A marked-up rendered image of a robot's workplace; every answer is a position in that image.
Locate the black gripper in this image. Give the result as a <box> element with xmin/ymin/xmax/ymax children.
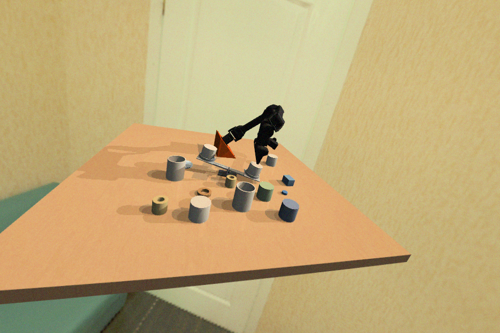
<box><xmin>254</xmin><ymin>132</ymin><xmax>269</xmax><ymax>164</ymax></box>

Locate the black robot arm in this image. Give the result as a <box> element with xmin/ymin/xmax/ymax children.
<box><xmin>221</xmin><ymin>104</ymin><xmax>285</xmax><ymax>150</ymax></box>

